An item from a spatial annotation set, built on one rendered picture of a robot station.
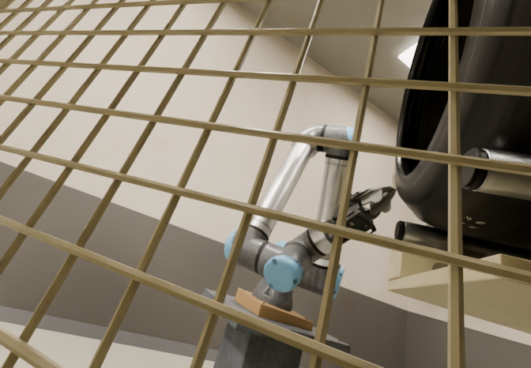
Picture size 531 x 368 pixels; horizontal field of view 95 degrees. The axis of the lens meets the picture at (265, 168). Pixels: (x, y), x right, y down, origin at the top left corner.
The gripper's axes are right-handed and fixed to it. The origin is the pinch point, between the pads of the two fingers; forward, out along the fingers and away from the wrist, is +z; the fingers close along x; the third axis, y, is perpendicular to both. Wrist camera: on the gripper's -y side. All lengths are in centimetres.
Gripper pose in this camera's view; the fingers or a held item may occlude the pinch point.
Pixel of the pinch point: (389, 189)
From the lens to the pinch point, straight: 72.9
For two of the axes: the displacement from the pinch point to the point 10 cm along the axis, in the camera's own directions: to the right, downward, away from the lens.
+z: 6.8, -6.2, -4.0
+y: -1.9, 3.8, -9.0
